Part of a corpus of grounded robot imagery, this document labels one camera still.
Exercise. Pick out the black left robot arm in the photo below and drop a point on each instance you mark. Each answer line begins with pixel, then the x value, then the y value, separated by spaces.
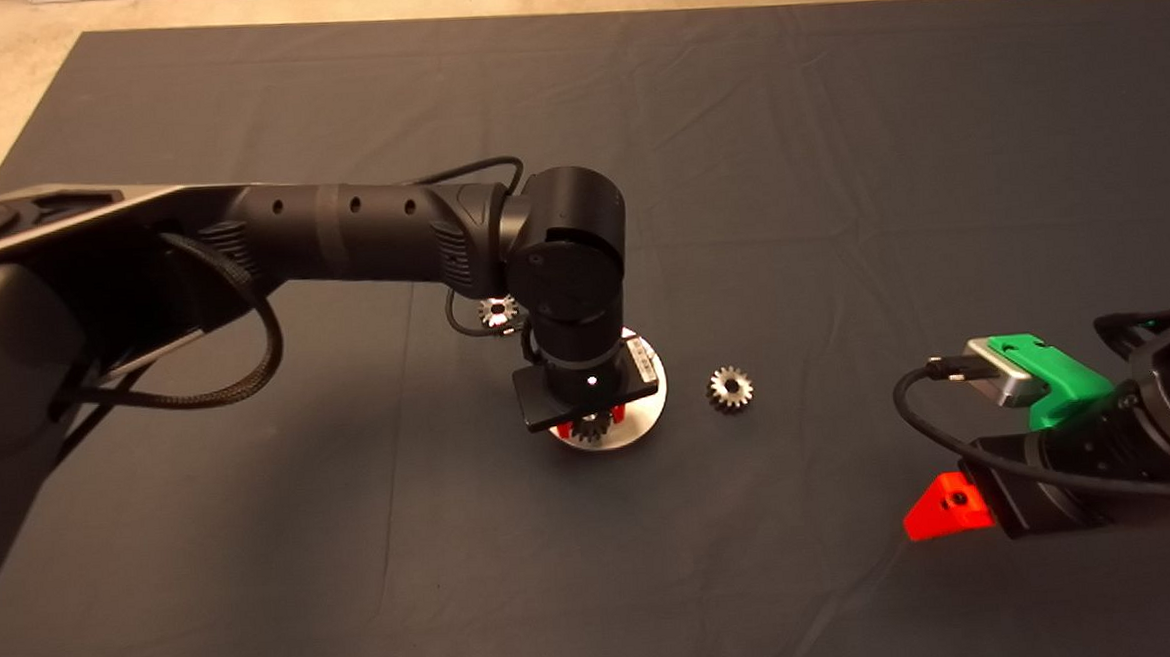
pixel 360 230

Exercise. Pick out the dark grey table cloth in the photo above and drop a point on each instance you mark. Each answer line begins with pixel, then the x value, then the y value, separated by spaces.
pixel 836 155

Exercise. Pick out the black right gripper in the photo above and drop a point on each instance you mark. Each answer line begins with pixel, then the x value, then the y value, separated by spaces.
pixel 1063 469

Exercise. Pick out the round metal carrier plate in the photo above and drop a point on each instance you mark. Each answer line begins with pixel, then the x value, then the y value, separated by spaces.
pixel 645 415

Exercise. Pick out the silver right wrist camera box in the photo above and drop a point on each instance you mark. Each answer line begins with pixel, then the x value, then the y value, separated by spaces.
pixel 1004 387

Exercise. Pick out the green right camera mount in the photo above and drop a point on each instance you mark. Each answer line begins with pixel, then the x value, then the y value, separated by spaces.
pixel 1058 374

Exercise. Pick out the small steel planetary gear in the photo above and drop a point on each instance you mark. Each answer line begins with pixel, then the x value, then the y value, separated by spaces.
pixel 724 396
pixel 590 428
pixel 494 308

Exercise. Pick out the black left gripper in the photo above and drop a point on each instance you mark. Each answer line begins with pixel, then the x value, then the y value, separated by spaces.
pixel 569 399

